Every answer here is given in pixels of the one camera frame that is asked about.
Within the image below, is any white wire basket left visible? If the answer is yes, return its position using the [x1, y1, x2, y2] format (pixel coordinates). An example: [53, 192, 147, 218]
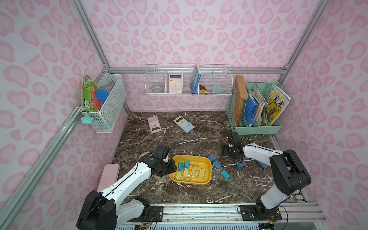
[81, 73, 127, 134]

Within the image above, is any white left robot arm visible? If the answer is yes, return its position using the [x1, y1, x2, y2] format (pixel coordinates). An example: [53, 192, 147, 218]
[76, 144, 177, 230]

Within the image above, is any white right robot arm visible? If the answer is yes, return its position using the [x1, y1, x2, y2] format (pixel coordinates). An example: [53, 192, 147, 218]
[222, 132, 311, 221]

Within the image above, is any pink pencil case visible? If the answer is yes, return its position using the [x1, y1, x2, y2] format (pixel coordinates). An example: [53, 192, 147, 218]
[97, 163, 120, 192]

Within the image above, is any teal binder clip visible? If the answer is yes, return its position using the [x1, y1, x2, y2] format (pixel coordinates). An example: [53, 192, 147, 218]
[178, 162, 185, 171]
[184, 160, 199, 168]
[221, 170, 231, 180]

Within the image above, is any yellow art magazine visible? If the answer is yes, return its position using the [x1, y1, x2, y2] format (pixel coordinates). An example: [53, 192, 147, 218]
[267, 84, 291, 125]

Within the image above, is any yellow blue calculator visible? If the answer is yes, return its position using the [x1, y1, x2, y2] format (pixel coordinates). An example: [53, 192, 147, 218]
[174, 116, 195, 133]

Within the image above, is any white tape roll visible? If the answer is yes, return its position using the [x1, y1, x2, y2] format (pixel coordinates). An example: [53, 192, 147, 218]
[139, 151, 152, 162]

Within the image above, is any blue book in basket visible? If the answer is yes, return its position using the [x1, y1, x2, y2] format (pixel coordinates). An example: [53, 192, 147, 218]
[190, 63, 202, 94]

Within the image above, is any blue binder clip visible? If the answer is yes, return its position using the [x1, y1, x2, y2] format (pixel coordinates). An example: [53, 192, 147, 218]
[212, 161, 222, 169]
[208, 155, 217, 162]
[236, 162, 246, 168]

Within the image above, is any yellow plastic storage box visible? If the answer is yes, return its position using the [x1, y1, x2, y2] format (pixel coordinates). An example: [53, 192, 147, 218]
[169, 155, 212, 186]

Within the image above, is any green plastic file organizer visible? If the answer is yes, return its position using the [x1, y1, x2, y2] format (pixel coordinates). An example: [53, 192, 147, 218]
[226, 82, 283, 135]

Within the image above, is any metal base rail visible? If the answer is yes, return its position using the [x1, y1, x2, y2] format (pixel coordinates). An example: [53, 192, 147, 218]
[114, 203, 325, 230]

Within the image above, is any yellow binder clip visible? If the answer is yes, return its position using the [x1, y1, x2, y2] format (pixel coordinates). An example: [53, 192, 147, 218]
[183, 168, 198, 178]
[190, 168, 206, 178]
[175, 171, 191, 182]

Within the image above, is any mint star toy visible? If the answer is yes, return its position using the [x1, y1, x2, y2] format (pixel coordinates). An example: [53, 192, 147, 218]
[80, 113, 94, 124]

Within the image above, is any pink calculator in basket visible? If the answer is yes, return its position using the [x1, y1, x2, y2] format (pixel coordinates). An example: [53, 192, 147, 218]
[169, 74, 183, 94]

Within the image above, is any pink calculator on table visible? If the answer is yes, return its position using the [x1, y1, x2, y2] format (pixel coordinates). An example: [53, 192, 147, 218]
[147, 115, 162, 134]

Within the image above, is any yellow black small tool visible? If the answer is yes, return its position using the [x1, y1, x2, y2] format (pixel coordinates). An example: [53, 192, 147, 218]
[199, 85, 209, 95]

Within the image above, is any blue round disc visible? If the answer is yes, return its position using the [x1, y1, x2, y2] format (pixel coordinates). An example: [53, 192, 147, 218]
[95, 89, 109, 102]

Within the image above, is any clear tape roll in basket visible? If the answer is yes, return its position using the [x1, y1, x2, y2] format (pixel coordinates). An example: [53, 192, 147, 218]
[151, 84, 165, 94]

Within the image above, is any brown folder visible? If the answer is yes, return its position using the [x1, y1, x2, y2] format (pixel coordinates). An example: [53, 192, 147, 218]
[233, 75, 248, 127]

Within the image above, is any green snack package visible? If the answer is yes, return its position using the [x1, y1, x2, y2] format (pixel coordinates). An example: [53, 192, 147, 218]
[81, 75, 102, 112]

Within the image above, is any blue folder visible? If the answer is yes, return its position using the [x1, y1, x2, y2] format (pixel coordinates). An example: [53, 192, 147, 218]
[244, 94, 258, 127]

